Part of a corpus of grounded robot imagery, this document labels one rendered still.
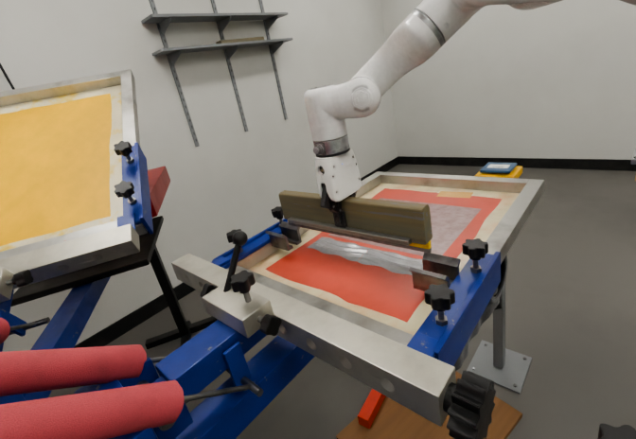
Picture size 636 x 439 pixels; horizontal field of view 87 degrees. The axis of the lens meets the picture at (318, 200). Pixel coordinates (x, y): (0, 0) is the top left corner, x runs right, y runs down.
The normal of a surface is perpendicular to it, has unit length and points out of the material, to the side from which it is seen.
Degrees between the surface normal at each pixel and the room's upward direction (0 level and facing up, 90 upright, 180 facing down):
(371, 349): 0
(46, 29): 90
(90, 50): 90
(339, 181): 89
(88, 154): 32
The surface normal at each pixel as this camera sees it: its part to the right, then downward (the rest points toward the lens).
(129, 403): 0.69, -0.61
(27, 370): 0.77, -0.35
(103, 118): 0.00, -0.64
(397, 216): -0.65, 0.38
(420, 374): -0.18, -0.92
